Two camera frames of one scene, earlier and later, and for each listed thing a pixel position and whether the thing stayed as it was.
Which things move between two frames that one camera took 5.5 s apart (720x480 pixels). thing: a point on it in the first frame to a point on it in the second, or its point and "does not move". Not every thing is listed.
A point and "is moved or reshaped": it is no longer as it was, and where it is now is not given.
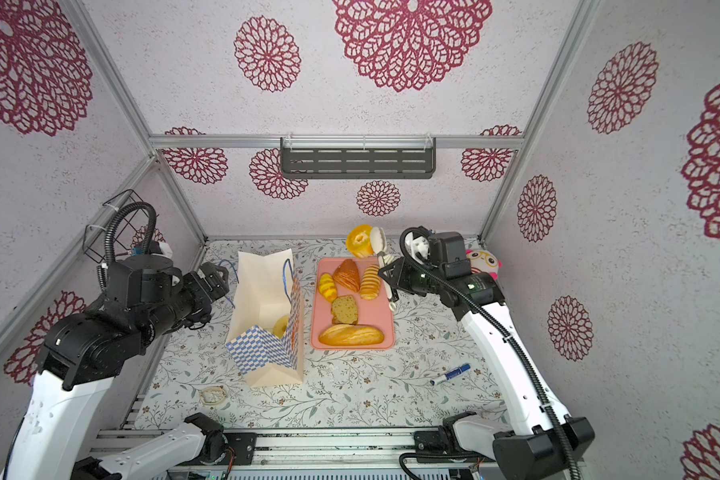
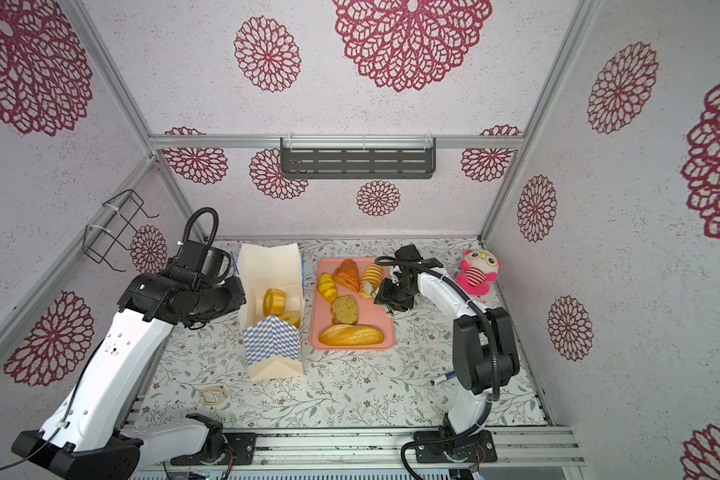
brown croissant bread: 347,275 does not move
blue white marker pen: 457,371 does not move
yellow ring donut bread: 358,241 to 273,302
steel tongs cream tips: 378,241 to 369,289
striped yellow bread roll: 370,283 does not move
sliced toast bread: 344,310 does not move
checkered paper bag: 266,335 is moved or reshaped
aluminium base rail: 359,453 does not move
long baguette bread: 350,335 does not move
